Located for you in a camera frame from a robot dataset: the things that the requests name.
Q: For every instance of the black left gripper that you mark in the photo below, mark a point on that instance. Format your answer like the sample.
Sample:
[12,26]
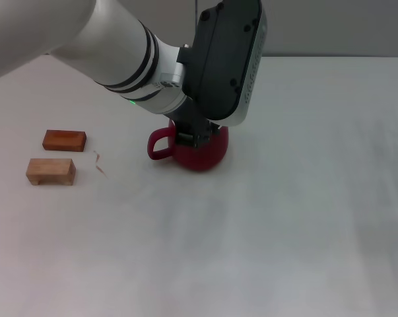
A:
[188,115]

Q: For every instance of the red ceramic coffee cup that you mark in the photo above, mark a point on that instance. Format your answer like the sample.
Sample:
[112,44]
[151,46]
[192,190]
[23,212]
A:
[202,158]

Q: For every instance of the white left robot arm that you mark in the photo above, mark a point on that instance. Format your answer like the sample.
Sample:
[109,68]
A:
[86,43]

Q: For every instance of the reddish brown wooden block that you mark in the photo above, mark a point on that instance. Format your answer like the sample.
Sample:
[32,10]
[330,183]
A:
[65,140]

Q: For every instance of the light tan wooden block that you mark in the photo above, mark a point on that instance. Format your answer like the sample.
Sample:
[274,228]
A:
[50,170]

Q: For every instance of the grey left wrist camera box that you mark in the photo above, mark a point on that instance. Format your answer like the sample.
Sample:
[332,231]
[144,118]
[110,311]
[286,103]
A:
[221,59]

